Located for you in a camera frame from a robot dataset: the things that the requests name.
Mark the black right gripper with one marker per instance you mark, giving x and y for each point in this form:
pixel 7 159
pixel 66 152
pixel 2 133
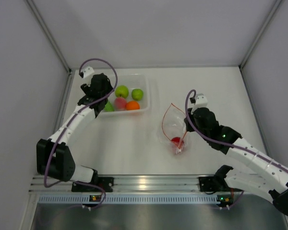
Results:
pixel 188 127

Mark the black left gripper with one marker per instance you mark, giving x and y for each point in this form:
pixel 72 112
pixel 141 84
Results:
pixel 85 87

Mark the green fake apple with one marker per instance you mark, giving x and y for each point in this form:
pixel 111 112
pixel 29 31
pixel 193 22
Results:
pixel 122 91

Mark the green fake cucumber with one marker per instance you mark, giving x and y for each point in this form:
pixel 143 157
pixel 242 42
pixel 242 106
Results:
pixel 109 107

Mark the pink fake peach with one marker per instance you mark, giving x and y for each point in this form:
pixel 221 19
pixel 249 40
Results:
pixel 120 103

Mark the clear zip top bag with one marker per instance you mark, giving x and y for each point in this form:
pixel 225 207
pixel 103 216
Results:
pixel 173 125

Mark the orange fake orange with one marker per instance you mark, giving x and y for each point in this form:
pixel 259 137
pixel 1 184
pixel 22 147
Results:
pixel 132 105

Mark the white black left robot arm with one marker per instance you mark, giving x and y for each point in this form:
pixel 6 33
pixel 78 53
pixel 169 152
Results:
pixel 53 155

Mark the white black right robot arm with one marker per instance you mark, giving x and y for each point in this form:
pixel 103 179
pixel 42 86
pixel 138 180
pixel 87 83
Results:
pixel 269 179

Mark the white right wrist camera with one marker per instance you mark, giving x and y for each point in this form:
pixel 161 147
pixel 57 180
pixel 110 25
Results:
pixel 198 101

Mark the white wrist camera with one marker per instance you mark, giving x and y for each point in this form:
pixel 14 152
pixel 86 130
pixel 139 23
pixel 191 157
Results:
pixel 198 101
pixel 87 72

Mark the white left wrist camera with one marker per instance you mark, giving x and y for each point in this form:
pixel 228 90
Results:
pixel 87 72

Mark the aluminium mounting rail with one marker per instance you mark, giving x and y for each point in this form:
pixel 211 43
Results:
pixel 134 184

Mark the grey slotted cable duct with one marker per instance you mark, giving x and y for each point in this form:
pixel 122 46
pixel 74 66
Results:
pixel 133 199

